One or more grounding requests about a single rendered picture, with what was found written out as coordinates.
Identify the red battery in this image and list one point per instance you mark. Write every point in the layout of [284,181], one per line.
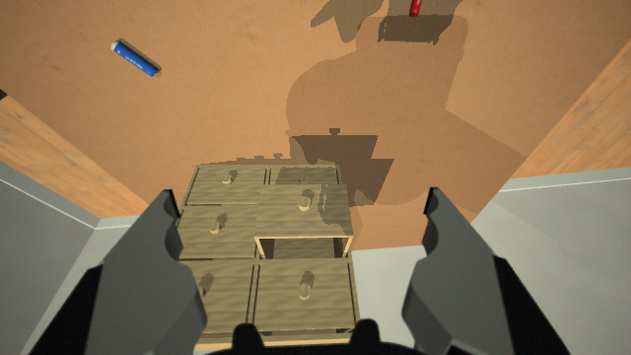
[415,7]

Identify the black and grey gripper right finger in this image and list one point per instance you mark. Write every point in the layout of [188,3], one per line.
[463,299]

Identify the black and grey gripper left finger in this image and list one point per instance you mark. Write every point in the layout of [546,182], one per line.
[139,300]

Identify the brown wooden chest of drawers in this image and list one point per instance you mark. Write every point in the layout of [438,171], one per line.
[226,342]

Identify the blue aa battery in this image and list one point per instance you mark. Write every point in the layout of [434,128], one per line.
[134,58]

